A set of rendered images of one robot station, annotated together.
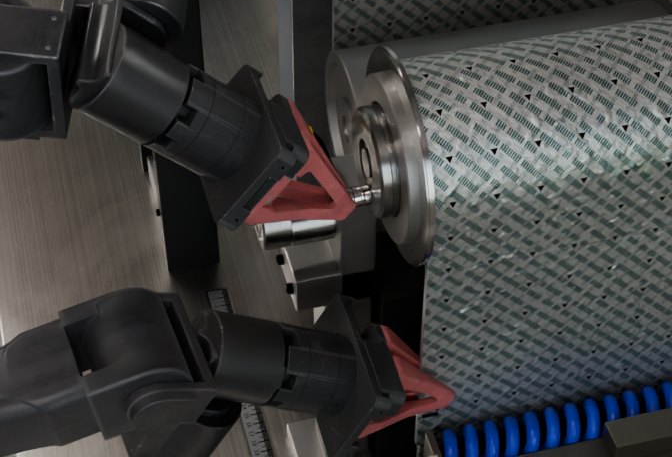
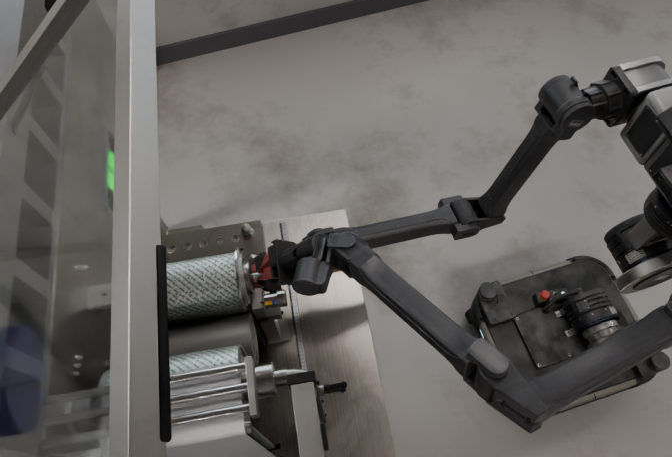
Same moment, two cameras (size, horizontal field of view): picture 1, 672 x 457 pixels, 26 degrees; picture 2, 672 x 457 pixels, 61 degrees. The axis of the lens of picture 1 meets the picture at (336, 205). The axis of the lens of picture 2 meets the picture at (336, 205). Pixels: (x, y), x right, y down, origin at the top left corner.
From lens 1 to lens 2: 1.31 m
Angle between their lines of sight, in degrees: 74
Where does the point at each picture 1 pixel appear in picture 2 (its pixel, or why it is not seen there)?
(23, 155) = not seen: outside the picture
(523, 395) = not seen: hidden behind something
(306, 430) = (283, 336)
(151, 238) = (331, 434)
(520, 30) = (186, 347)
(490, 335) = not seen: hidden behind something
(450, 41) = (212, 343)
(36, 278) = (372, 416)
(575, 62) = (184, 274)
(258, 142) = (280, 250)
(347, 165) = (256, 304)
